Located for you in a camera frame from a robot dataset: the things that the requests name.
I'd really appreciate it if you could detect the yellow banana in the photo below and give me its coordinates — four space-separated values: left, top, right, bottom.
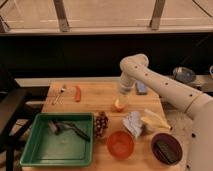
141 109 171 130

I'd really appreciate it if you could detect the green plastic tray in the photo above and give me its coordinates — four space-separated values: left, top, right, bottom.
20 113 93 167

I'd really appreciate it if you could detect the silver fork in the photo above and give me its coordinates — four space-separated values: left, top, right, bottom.
52 84 67 105

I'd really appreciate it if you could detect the black spatula in tray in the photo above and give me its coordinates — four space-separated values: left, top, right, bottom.
48 121 90 141

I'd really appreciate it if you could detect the crumpled grey cloth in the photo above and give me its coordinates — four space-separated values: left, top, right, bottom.
122 111 143 138

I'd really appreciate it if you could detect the orange apple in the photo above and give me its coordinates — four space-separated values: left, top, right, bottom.
114 99 126 112

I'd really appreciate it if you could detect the black object in purple bowl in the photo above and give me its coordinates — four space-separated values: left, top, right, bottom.
156 141 177 164

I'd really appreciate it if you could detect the dark purple bowl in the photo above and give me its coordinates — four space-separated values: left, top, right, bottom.
151 133 183 165

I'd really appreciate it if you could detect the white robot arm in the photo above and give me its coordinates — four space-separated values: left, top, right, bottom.
119 54 213 171

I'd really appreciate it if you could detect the grey metal dish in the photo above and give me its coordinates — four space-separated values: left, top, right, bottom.
173 67 196 83

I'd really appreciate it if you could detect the dark chair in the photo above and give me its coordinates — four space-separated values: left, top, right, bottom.
0 68 27 171

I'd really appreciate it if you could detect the bunch of dark grapes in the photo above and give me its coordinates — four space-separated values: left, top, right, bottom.
94 111 109 138

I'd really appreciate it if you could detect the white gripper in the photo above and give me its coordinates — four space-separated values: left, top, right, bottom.
117 73 135 106

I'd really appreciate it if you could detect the red plastic bowl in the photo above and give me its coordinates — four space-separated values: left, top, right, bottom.
106 131 134 159

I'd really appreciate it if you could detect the blue sponge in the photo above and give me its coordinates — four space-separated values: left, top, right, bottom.
136 81 147 95

